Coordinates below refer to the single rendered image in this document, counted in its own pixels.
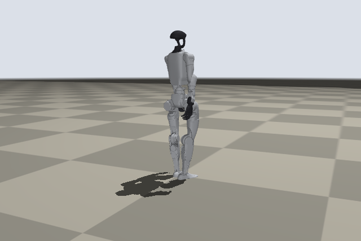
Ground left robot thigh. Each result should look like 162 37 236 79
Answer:
164 99 180 144

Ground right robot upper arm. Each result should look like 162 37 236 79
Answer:
183 53 195 83

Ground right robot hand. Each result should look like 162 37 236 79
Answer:
181 97 194 120

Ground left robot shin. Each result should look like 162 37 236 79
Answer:
169 135 180 173

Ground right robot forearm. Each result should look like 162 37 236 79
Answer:
187 75 197 103

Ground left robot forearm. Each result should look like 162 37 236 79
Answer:
172 85 178 94

